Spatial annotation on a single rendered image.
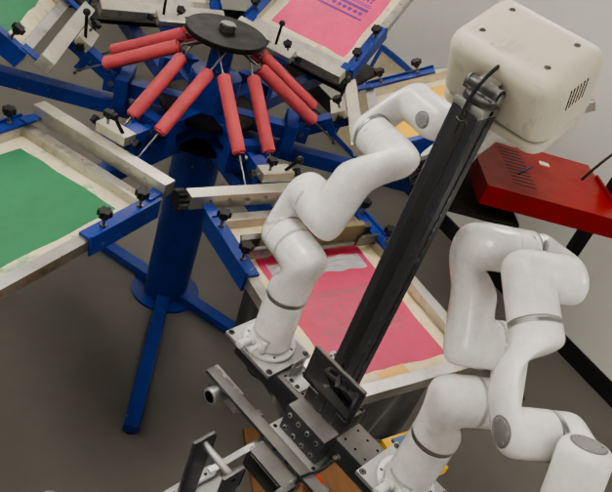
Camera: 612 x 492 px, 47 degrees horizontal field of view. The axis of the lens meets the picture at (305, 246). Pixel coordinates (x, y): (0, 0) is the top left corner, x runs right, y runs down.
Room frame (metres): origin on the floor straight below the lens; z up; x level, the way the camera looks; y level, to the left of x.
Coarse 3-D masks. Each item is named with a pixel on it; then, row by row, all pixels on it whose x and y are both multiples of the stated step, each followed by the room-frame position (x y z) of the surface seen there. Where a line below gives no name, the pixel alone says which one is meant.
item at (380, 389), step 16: (240, 224) 1.85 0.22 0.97; (256, 224) 1.89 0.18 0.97; (256, 288) 1.55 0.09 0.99; (416, 288) 1.84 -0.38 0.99; (256, 304) 1.53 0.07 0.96; (432, 304) 1.79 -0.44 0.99; (432, 320) 1.75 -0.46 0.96; (432, 368) 1.50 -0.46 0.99; (448, 368) 1.52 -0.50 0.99; (464, 368) 1.55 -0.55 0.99; (368, 384) 1.35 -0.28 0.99; (384, 384) 1.37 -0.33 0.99; (400, 384) 1.39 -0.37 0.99; (416, 384) 1.42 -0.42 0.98; (368, 400) 1.31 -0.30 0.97
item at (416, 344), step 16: (336, 272) 1.81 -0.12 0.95; (352, 272) 1.84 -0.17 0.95; (368, 272) 1.88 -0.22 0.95; (336, 288) 1.73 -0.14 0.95; (400, 304) 1.78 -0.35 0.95; (416, 320) 1.72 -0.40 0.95; (384, 336) 1.60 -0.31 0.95; (400, 336) 1.63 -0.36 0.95; (416, 336) 1.65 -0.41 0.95; (384, 352) 1.53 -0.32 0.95; (400, 352) 1.55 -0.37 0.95; (416, 352) 1.58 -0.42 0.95; (432, 352) 1.61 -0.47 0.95
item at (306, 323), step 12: (264, 264) 1.72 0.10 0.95; (324, 276) 1.77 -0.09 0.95; (324, 288) 1.71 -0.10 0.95; (300, 324) 1.52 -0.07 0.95; (312, 324) 1.53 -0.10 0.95; (312, 336) 1.49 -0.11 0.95; (324, 348) 1.45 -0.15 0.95; (336, 348) 1.47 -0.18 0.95; (372, 360) 1.48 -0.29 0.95; (384, 360) 1.50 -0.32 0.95
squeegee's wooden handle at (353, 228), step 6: (354, 222) 1.97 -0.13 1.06; (360, 222) 1.99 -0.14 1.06; (348, 228) 1.94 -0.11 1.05; (354, 228) 1.95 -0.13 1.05; (360, 228) 1.97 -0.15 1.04; (312, 234) 1.84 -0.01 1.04; (342, 234) 1.92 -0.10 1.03; (348, 234) 1.94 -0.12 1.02; (354, 234) 1.96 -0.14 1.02; (360, 234) 1.98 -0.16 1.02; (318, 240) 1.86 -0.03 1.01; (336, 240) 1.91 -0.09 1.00; (342, 240) 1.93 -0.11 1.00; (348, 240) 1.95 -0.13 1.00; (354, 240) 1.97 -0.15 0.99
